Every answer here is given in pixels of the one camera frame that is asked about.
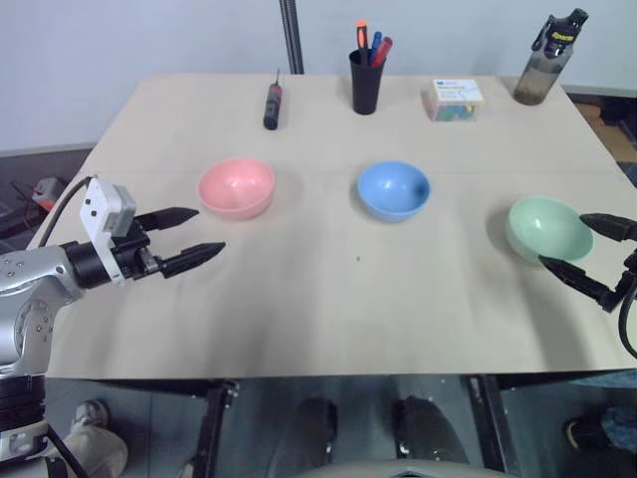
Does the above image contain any dark translucent water bottle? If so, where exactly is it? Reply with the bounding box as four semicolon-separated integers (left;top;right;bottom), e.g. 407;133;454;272
513;7;591;107

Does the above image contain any black pen cup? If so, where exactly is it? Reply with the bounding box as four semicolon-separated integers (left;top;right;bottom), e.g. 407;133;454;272
348;47;387;117

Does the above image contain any grey shoe with khaki trouser leg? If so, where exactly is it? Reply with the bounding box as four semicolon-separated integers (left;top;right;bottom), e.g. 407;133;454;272
27;398;129;478

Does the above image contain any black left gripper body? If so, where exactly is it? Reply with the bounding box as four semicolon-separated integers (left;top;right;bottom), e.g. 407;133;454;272
112;220;165;283

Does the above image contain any dark clutter on floor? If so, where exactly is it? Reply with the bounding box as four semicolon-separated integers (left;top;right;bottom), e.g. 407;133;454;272
570;88;637;161

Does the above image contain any black table leg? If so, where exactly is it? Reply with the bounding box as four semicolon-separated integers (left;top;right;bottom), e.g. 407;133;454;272
466;374;520;475
190;378;241;478

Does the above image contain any clear box with coloured clips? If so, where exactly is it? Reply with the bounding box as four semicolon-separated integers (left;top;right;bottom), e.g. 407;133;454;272
422;77;487;124

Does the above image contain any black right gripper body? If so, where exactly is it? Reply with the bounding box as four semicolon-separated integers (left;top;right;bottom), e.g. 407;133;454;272
615;246;637;301

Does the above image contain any blue plastic bowl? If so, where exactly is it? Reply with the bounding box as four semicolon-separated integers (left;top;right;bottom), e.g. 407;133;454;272
355;159;433;224

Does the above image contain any red marker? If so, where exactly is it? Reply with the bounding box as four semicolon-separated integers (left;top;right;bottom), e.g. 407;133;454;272
372;36;395;69

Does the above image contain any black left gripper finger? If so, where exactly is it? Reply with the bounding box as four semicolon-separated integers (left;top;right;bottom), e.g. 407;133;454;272
133;206;201;233
159;241;227;279

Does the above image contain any black screwdriver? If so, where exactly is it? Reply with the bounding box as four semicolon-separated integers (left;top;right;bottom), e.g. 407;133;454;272
262;67;284;132

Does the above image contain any grey robot body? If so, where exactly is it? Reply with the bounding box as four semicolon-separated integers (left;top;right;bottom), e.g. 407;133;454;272
301;458;482;478

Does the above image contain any red grey device on floor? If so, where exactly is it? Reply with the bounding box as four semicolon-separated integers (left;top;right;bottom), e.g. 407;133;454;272
31;177;70;211

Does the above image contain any grey metal pole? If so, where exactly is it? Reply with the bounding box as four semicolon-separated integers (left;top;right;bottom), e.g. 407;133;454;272
278;0;306;76

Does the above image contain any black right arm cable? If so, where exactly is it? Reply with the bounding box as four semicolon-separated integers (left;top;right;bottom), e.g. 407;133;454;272
617;286;637;360

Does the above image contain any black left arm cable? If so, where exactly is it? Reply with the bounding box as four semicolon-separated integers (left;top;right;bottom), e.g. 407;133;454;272
38;175;97;248

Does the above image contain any green plastic bowl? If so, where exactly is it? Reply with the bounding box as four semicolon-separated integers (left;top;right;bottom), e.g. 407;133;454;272
507;194;595;266

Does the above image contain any pink plastic bowl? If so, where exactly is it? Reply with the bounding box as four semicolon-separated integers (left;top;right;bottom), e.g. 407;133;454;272
197;156;278;222

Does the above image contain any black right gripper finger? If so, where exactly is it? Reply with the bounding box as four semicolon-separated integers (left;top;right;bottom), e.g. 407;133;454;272
536;254;624;315
578;212;637;244

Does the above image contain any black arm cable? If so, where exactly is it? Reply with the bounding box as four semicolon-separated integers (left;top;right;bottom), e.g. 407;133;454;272
38;175;97;248
617;286;637;360

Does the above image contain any black shoe with blue jeans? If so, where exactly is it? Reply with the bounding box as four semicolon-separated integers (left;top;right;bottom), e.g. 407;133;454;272
563;404;637;455

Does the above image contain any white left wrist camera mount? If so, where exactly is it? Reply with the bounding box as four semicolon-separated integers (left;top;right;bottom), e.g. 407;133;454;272
79;177;137;288

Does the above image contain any orange black marker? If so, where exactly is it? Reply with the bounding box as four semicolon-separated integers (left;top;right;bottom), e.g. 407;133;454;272
355;20;371;66

